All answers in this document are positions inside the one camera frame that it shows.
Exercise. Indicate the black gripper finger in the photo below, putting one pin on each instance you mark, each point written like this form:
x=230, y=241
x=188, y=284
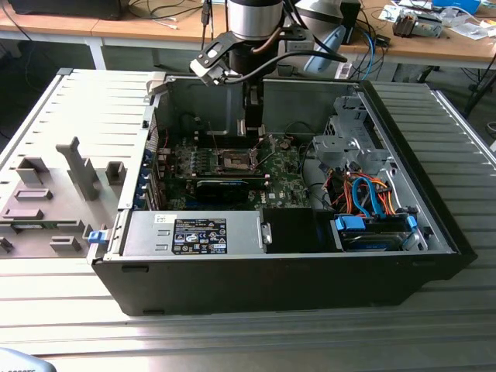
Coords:
x=253, y=112

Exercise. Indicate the silver CPU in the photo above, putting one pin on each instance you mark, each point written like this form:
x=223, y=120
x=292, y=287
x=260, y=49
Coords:
x=241, y=128

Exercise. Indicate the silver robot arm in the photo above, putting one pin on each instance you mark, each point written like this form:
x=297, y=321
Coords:
x=253, y=19

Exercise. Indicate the CPU socket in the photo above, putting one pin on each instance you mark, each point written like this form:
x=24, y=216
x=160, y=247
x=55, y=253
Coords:
x=234, y=162

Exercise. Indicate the silver CPU cooler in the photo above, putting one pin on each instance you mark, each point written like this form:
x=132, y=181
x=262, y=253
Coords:
x=410, y=25

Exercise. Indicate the green motherboard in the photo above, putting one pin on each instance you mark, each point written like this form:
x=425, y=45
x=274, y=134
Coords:
x=286, y=182

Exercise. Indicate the graphics card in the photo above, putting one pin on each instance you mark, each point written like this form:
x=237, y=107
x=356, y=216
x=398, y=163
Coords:
x=221, y=191

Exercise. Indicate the small white device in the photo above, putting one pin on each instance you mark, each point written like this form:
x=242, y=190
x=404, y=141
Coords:
x=343, y=69

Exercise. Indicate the silver drive cage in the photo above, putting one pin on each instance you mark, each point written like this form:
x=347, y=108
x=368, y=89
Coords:
x=348, y=151

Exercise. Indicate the silver power supply unit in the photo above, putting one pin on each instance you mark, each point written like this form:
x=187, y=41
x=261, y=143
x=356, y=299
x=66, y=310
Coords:
x=147, y=232

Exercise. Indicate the black PC case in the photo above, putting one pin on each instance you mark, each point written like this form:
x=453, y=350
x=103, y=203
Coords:
x=232, y=283

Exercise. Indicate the hard disk in blue carrier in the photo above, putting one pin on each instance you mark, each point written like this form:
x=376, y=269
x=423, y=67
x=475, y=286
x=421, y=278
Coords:
x=372, y=240

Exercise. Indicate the wooden desk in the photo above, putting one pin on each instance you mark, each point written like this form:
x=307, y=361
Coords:
x=58, y=27
x=426, y=48

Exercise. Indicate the grey parts rack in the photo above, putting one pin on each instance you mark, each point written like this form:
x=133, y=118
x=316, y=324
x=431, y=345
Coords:
x=83, y=174

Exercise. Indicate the black equipment box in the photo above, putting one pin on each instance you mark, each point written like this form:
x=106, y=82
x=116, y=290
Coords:
x=66, y=7

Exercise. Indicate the blue plastic clip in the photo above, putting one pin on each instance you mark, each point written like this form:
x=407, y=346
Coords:
x=97, y=237

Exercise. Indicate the blue box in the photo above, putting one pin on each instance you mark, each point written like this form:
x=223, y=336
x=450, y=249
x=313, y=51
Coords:
x=457, y=4

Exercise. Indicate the clear plastic bag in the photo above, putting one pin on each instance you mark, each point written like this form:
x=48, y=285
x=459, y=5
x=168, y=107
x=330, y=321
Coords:
x=470, y=29

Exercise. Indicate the green RAM stick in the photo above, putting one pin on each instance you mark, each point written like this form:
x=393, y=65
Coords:
x=27, y=225

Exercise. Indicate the grey rounded object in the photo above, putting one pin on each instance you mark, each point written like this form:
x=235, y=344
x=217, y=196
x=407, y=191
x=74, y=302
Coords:
x=19, y=362

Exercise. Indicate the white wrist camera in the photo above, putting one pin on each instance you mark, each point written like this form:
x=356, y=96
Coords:
x=207, y=64

